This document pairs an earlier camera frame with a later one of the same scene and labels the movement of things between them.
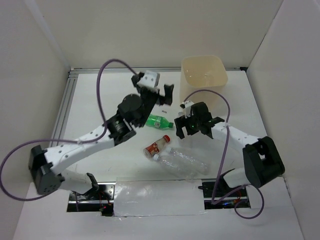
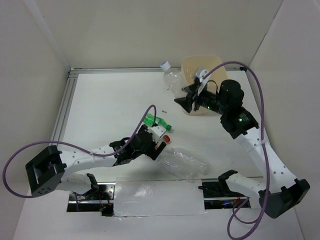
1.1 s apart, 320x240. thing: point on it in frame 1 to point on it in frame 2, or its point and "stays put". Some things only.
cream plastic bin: x=201 y=72 stays put
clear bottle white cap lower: x=176 y=168 stays put
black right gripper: x=181 y=122 to x=186 y=102
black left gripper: x=159 y=98 to x=153 y=152
